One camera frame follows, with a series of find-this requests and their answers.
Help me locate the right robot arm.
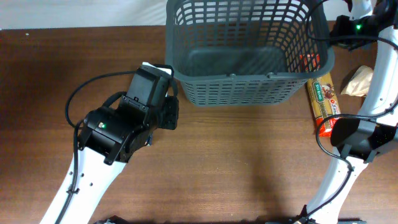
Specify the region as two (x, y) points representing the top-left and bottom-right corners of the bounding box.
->
(294, 1), (397, 223)

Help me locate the spaghetti pasta package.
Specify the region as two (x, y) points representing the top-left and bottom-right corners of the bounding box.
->
(299, 54), (341, 126)

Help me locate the grey plastic basket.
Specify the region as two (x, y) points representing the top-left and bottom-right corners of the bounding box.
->
(165, 0), (335, 107)

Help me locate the crumpled beige paper bag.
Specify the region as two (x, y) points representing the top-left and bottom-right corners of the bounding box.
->
(341, 65), (374, 97)

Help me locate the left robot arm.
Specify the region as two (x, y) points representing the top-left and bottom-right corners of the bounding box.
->
(41, 62), (178, 223)

